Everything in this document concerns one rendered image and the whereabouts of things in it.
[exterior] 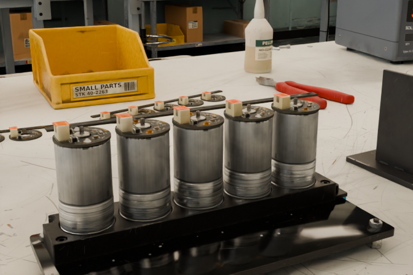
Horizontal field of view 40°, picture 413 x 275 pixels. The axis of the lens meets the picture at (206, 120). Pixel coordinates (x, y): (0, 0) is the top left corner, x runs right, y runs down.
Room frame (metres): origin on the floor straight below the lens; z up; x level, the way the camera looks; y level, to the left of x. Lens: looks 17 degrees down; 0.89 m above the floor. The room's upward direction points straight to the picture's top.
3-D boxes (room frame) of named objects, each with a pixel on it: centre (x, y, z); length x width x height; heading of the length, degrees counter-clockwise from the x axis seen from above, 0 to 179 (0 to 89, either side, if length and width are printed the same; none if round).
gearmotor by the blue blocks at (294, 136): (0.28, -0.05, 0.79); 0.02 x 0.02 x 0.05
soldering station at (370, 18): (0.79, -0.27, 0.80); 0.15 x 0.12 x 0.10; 17
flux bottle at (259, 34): (0.68, -0.06, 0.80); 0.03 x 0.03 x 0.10
